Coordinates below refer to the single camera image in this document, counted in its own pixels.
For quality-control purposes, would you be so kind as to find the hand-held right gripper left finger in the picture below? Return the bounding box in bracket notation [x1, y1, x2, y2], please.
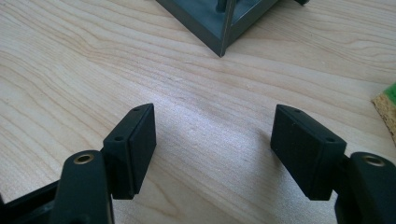
[102, 103, 157, 201]

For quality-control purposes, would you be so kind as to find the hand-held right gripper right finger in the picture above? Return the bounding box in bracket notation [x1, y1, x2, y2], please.
[270, 104, 347, 202]

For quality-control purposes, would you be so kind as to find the green and yellow sponge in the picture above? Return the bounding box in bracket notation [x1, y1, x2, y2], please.
[371, 81, 396, 147]

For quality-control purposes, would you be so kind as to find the dark grey box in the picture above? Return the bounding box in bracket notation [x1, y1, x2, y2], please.
[155, 0, 280, 58]

